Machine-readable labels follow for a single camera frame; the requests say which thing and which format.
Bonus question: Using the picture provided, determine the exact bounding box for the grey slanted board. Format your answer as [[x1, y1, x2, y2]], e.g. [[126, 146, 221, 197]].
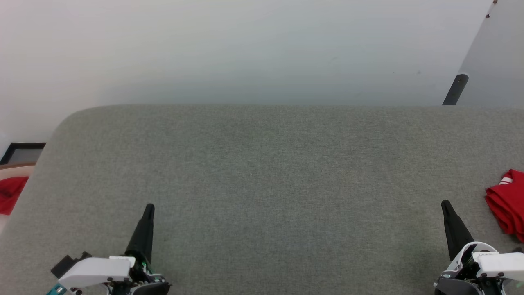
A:
[[456, 0, 524, 107]]

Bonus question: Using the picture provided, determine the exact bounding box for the red and white jersey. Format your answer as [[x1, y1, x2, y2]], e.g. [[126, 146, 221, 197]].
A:
[[485, 169, 524, 243]]

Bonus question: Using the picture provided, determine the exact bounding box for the red cloth in basket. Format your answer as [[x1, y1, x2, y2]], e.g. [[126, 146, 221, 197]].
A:
[[0, 176, 29, 216]]

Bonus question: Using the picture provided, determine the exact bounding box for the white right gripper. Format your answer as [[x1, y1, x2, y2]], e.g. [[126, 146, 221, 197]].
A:
[[434, 200, 524, 295]]

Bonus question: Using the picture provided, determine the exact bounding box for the grey fabric sofa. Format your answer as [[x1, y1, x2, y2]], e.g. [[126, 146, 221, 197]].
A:
[[0, 104, 524, 295]]

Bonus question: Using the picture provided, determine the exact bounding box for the dark grey pole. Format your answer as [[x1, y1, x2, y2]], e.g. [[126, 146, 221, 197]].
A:
[[442, 74, 469, 106]]

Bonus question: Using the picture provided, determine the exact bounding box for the black framed panel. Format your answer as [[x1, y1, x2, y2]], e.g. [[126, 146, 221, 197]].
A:
[[0, 142, 46, 166]]

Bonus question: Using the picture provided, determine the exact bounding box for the beige laundry basket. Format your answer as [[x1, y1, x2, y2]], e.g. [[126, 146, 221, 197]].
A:
[[0, 163, 36, 230]]

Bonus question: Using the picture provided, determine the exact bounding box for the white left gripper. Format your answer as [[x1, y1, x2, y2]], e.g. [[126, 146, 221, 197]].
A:
[[57, 204, 172, 295]]

